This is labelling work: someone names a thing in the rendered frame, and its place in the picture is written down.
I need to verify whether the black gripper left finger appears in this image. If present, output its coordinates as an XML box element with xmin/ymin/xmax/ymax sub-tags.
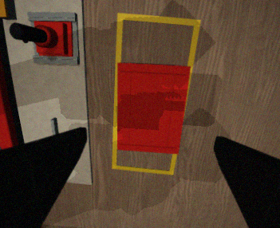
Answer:
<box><xmin>0</xmin><ymin>128</ymin><xmax>87</xmax><ymax>228</ymax></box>

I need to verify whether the yellow rectangular frame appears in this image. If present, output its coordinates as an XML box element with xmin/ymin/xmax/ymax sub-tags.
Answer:
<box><xmin>112</xmin><ymin>13</ymin><xmax>201</xmax><ymax>175</ymax></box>

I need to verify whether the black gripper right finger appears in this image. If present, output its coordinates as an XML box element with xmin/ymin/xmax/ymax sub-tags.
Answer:
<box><xmin>214</xmin><ymin>136</ymin><xmax>280</xmax><ymax>228</ymax></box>

